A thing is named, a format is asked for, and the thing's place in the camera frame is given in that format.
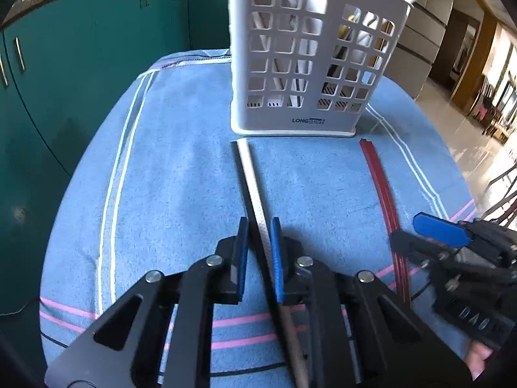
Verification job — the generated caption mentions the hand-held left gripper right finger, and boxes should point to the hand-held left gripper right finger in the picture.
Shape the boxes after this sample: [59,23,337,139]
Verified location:
[270,217,473,388]

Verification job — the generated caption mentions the carved wooden chair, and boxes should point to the carved wooden chair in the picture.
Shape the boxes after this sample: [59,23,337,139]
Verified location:
[469,72,517,143]

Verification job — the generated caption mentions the grey refrigerator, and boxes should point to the grey refrigerator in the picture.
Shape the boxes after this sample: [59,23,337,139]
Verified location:
[394,0,458,102]

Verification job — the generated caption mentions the dark red chopstick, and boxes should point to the dark red chopstick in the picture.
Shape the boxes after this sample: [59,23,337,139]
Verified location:
[364,138,413,306]
[359,138,406,296]

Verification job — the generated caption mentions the long teal base cabinet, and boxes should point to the long teal base cabinet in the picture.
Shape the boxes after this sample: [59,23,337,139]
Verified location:
[0,0,193,372]

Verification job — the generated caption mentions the blue striped cloth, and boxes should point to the blue striped cloth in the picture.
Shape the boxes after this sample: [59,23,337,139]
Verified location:
[38,48,485,388]

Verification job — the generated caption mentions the white plastic utensil basket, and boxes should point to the white plastic utensil basket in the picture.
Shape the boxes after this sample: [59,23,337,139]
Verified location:
[227,0,413,138]

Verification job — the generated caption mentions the teal base cabinet under stove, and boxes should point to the teal base cabinet under stove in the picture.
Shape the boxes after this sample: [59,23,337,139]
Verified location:
[189,0,232,52]

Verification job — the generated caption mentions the dark wooden dining chair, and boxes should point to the dark wooden dining chair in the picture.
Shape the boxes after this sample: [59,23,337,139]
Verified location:
[482,157,517,228]

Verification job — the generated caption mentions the black chopstick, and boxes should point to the black chopstick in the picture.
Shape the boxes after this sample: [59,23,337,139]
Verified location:
[231,141,273,292]

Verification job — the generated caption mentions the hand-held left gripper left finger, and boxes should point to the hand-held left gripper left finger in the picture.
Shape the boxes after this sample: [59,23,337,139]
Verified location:
[44,216,250,388]

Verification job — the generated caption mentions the person's right hand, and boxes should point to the person's right hand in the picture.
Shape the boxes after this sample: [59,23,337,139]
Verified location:
[464,341,496,381]

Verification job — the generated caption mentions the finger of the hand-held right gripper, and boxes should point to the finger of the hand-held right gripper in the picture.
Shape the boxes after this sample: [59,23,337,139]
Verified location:
[413,212,482,248]
[389,230,451,269]

